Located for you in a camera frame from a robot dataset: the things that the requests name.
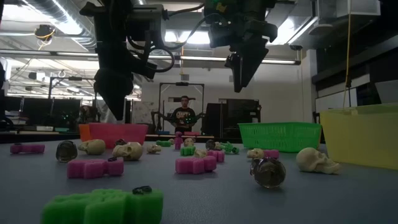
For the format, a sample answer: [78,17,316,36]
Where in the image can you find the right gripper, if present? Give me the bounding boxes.
[226,12,279,93]

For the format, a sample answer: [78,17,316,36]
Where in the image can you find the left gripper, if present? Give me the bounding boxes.
[94,15,134,121]

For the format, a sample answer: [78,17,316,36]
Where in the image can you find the grey cloth sheet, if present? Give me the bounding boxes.
[95,99,108,124]

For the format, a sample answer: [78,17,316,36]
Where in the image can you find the white paper board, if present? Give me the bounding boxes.
[132,100,159,124]

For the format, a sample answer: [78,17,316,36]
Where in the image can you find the pink round bowl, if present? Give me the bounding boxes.
[88,123,149,149]

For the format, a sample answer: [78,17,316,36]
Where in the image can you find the black equipment cabinet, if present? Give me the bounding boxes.
[203,98,262,141]

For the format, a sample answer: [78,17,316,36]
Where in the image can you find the background work table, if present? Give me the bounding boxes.
[144,133,215,140]

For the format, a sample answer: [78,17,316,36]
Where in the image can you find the person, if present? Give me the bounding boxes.
[170,95,197,135]

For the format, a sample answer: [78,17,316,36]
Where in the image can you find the green plastic basket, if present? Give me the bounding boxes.
[238,121,322,153]

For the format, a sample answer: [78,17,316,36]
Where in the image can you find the pink sponge centre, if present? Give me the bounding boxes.
[175,155,218,175]

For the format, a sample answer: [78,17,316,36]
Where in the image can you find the large green sponge foreground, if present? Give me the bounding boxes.
[41,185,164,224]

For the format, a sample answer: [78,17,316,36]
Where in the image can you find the yellow plastic bin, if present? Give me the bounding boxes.
[319,103,398,170]

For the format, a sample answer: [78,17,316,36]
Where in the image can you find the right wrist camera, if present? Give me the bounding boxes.
[208,21,233,49]

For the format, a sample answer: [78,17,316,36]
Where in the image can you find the black gantry frame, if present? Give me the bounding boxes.
[157,82,205,133]
[48,77,100,125]

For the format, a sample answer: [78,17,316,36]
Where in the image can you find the black right camera cable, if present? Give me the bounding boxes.
[166,2,218,50]

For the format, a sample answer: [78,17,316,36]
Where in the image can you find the black camera cable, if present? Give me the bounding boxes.
[166,2,218,50]
[127,43,175,74]

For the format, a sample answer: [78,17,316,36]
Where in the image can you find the black left camera cable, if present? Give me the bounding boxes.
[127,43,175,74]

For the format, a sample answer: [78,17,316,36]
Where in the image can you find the ceiling cable reel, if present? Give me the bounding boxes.
[34,24,57,42]

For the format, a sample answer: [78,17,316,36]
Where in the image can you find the yellow hanging cable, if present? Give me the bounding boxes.
[341,0,352,109]

